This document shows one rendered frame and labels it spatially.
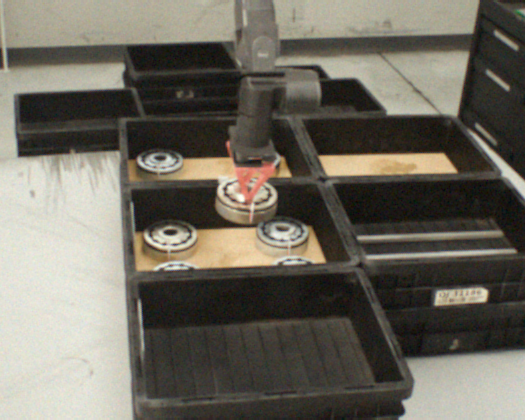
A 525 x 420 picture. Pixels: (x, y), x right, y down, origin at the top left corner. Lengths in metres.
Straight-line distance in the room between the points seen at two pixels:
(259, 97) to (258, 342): 0.41
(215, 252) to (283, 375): 0.36
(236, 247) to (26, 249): 0.49
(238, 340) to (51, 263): 0.56
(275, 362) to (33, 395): 0.43
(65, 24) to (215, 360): 3.39
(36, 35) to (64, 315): 3.06
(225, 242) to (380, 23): 3.49
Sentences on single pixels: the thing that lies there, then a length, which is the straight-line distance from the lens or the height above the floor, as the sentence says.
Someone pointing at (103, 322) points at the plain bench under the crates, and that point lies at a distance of 1.71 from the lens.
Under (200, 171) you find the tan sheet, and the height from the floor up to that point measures 0.83.
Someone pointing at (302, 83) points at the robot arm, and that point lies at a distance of 1.39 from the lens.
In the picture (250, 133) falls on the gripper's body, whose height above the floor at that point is 1.16.
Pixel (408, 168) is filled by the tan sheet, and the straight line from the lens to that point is 2.05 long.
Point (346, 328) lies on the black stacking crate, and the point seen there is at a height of 0.83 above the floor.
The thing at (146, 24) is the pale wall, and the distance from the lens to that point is 4.70.
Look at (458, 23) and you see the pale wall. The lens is 5.30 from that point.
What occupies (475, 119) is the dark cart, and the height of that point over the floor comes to 0.45.
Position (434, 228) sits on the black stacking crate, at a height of 0.83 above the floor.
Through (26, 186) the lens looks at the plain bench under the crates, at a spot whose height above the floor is 0.70.
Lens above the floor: 1.78
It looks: 29 degrees down
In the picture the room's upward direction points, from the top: 5 degrees clockwise
